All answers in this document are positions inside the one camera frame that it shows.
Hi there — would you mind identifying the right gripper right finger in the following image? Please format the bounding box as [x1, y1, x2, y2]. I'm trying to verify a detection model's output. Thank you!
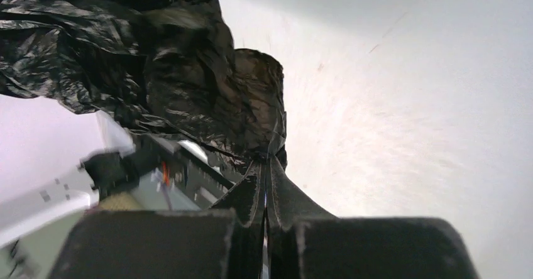
[266, 158, 479, 278]

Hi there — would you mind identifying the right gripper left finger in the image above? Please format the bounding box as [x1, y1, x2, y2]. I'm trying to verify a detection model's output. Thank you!
[50, 161, 267, 278]

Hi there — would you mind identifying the black trash bag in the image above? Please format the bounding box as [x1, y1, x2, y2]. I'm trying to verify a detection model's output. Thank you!
[1, 0, 287, 173]

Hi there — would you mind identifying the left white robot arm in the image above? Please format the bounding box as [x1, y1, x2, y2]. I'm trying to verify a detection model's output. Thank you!
[1, 112, 133, 248]

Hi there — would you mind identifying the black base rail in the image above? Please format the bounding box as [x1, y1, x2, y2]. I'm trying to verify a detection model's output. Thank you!
[133, 138, 243, 211]

